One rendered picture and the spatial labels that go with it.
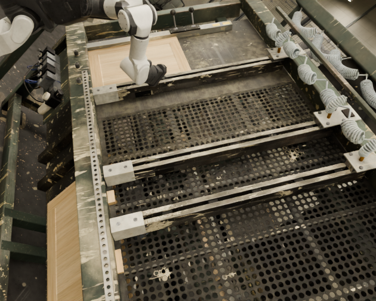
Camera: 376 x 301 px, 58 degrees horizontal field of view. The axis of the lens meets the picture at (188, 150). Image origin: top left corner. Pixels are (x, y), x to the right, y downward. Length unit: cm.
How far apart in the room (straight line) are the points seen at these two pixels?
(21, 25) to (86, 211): 91
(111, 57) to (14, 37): 59
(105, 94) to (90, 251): 85
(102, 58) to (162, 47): 37
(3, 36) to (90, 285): 120
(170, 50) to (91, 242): 129
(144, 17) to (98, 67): 83
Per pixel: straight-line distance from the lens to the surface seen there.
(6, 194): 216
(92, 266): 130
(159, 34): 228
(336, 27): 257
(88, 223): 138
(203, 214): 135
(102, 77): 202
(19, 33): 183
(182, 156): 147
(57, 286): 187
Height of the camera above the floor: 175
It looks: 21 degrees down
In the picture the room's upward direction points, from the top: 53 degrees clockwise
